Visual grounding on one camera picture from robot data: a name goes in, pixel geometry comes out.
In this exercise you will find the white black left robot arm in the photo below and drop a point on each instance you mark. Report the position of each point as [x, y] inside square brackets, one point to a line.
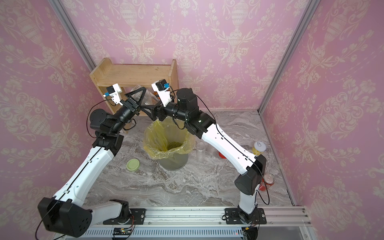
[63, 213]

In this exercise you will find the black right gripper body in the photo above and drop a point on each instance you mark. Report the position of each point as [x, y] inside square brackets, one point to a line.
[165, 110]

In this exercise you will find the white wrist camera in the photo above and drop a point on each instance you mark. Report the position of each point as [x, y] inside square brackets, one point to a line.
[162, 88]
[114, 92]

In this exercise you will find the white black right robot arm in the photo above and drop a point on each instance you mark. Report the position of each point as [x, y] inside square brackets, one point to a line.
[251, 168]

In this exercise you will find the green-lidded clear jar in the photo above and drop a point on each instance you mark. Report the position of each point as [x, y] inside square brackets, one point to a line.
[148, 99]

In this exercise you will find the mesh trash bin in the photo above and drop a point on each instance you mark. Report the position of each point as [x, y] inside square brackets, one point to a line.
[172, 160]

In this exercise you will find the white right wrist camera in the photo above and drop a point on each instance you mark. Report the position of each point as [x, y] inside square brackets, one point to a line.
[162, 88]

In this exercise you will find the aluminium mounting rail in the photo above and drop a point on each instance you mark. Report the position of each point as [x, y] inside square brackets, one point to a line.
[277, 216]

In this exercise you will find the small black circuit board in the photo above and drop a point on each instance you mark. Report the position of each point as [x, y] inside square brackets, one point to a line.
[121, 232]

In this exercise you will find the red cola can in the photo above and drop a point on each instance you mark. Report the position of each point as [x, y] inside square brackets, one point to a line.
[267, 182]

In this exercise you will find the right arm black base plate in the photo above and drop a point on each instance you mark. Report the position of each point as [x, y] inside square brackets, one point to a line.
[236, 216]

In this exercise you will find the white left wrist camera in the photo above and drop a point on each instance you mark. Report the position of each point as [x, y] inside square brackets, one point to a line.
[114, 92]

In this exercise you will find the yellow can white lid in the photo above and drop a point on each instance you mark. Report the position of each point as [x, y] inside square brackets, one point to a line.
[259, 148]

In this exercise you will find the wooden two-tier shelf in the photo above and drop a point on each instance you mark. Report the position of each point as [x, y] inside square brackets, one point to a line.
[107, 74]

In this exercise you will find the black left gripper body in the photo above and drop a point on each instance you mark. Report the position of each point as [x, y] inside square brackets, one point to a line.
[131, 108]

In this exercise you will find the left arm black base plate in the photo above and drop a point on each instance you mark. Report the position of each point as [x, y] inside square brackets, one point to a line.
[136, 217]

